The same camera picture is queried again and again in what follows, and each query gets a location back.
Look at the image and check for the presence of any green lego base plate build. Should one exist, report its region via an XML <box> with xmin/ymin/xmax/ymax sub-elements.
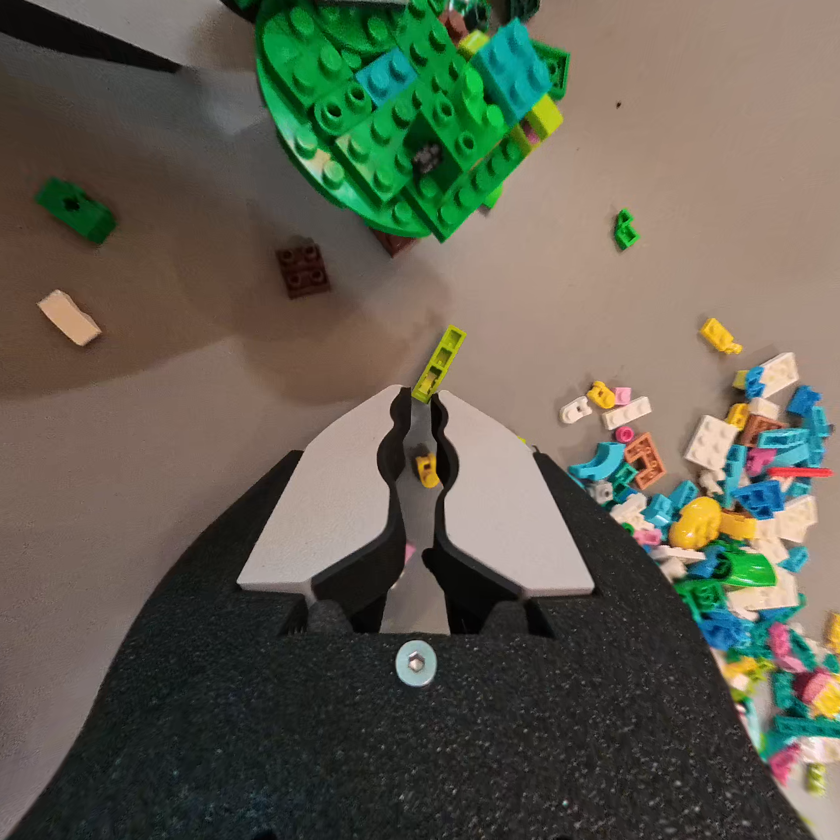
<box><xmin>255</xmin><ymin>0</ymin><xmax>571</xmax><ymax>244</ymax></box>

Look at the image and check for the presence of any brown flat lego plate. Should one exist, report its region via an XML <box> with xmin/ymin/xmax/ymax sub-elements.
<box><xmin>369</xmin><ymin>226</ymin><xmax>421</xmax><ymax>258</ymax></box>

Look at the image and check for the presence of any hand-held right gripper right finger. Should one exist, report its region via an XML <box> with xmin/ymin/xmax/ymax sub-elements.
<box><xmin>422</xmin><ymin>390</ymin><xmax>597</xmax><ymax>634</ymax></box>

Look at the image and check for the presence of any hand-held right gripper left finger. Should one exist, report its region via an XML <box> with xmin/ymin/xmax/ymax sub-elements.
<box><xmin>236</xmin><ymin>385</ymin><xmax>412</xmax><ymax>634</ymax></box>

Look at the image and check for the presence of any lime green lego plate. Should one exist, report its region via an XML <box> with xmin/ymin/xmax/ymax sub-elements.
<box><xmin>411</xmin><ymin>325</ymin><xmax>467</xmax><ymax>404</ymax></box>

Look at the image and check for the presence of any small green lego brick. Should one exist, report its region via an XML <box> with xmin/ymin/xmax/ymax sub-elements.
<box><xmin>34</xmin><ymin>177</ymin><xmax>119</xmax><ymax>245</ymax></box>

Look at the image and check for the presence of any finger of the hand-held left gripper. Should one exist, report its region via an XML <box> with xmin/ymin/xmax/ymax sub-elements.
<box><xmin>0</xmin><ymin>0</ymin><xmax>263</xmax><ymax>132</ymax></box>

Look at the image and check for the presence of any brown four-stud lego piece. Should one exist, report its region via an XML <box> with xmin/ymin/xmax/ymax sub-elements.
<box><xmin>274</xmin><ymin>241</ymin><xmax>332</xmax><ymax>301</ymax></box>

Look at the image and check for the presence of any white lego slope brick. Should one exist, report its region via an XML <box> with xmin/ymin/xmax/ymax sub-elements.
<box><xmin>36</xmin><ymin>289</ymin><xmax>103</xmax><ymax>347</ymax></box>

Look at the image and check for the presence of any pile of pastel lego pieces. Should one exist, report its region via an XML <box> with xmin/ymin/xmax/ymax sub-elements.
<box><xmin>558</xmin><ymin>317</ymin><xmax>840</xmax><ymax>798</ymax></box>

